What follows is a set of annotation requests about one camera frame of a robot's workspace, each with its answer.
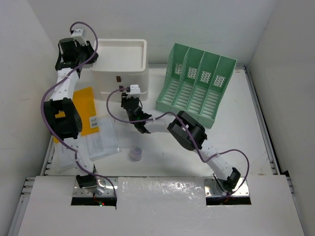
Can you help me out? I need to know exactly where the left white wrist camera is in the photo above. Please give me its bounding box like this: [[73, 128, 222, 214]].
[[70, 29, 87, 46]]

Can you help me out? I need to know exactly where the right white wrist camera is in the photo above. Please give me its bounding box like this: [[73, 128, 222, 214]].
[[127, 85, 141, 96]]

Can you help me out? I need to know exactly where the small clear round container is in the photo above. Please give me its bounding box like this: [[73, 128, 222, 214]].
[[129, 147, 142, 161]]

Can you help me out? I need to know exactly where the white foam front board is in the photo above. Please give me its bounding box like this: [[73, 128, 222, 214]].
[[19, 176, 304, 236]]

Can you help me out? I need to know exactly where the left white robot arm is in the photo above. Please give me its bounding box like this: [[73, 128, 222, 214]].
[[41, 37, 99, 192]]

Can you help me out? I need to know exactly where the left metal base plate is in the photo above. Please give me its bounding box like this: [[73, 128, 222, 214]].
[[72, 177, 114, 197]]

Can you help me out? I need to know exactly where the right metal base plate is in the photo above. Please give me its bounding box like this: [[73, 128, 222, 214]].
[[204, 177, 250, 198]]

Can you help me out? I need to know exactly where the green file rack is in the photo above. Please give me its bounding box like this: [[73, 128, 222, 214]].
[[156, 43, 237, 128]]

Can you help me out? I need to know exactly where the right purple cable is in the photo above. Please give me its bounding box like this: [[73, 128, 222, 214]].
[[106, 86, 251, 197]]

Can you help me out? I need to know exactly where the yellow plastic folder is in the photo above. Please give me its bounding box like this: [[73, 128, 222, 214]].
[[43, 84, 99, 140]]

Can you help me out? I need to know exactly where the clear plastic document sleeve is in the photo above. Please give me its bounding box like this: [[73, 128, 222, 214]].
[[53, 118, 120, 172]]

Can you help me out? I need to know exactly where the metal base plate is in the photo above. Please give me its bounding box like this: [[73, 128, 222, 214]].
[[72, 177, 114, 197], [204, 177, 250, 198]]

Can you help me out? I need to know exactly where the white drawer cabinet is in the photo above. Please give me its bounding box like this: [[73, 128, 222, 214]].
[[91, 39, 149, 101]]

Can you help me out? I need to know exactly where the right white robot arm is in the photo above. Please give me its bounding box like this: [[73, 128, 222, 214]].
[[121, 92, 241, 194]]

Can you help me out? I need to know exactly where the purple cable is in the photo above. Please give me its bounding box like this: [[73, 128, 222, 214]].
[[106, 86, 251, 197], [40, 22, 118, 197]]

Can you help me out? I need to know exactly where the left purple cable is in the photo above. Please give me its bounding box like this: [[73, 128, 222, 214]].
[[40, 22, 118, 197]]

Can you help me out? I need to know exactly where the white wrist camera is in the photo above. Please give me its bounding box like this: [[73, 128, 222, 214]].
[[127, 85, 141, 96], [70, 29, 87, 46]]

